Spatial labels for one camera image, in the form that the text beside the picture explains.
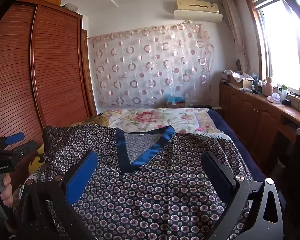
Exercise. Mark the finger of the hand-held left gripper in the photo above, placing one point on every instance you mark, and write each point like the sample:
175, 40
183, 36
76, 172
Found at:
13, 138
26, 148

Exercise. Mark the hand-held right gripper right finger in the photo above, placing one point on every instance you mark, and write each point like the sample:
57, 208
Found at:
215, 170

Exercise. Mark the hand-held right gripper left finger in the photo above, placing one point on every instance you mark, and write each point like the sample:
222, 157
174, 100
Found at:
82, 177

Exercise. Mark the navy circle-patterned blouse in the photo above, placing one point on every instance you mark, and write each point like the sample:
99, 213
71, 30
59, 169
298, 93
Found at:
152, 192

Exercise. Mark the person's left hand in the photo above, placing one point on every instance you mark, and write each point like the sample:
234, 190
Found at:
7, 190

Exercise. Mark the navy plush blanket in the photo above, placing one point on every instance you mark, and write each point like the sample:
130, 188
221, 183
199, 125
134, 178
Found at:
240, 150

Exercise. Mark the yellow patterned pillow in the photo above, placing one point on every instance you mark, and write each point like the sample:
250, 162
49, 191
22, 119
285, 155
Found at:
97, 120

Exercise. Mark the long wooden cabinet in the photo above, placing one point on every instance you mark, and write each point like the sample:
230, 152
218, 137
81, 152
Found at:
250, 115

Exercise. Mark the round waste bin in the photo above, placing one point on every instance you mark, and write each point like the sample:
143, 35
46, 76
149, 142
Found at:
283, 160

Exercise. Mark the cardboard box with blue tissue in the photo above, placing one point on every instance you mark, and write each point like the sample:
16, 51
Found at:
175, 102

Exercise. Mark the wooden slatted wardrobe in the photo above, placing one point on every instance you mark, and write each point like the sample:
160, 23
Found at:
52, 67

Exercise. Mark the open cardboard box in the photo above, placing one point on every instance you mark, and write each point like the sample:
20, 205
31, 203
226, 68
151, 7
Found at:
242, 81

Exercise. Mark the pink plastic bag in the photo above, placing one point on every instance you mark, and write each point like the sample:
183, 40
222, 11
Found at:
274, 98

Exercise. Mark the small patterned box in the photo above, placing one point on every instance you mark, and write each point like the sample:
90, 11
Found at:
225, 76

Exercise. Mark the pink bottle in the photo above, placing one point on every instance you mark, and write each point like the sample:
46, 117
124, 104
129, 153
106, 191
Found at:
267, 87

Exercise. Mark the small black box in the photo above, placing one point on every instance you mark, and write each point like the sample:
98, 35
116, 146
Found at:
287, 102

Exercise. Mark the green capped clear bottle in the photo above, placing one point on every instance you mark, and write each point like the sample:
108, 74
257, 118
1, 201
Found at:
284, 93

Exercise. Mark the pink circle-patterned sheer cloth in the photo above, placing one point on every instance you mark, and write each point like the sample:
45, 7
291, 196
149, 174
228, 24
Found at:
150, 65

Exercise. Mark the gathered beige window curtain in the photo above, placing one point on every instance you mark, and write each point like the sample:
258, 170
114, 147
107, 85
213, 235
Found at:
236, 35

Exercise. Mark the grey box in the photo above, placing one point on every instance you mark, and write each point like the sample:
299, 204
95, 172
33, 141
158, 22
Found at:
70, 7

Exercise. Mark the wooden framed window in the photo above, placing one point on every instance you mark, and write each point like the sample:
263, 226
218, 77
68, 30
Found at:
285, 45

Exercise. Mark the cream wall air conditioner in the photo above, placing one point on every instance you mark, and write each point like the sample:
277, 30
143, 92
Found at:
197, 5

